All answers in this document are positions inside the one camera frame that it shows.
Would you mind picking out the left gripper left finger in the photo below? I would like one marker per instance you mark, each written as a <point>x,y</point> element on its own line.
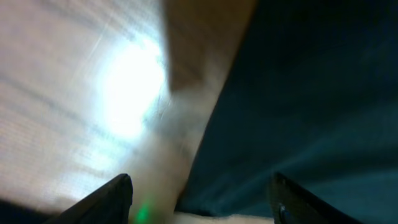
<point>109,204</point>

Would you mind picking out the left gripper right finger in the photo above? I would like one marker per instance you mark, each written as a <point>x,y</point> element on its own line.
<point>291,203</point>

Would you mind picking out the black t-shirt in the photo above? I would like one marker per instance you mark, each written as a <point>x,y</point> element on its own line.
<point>312,95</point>

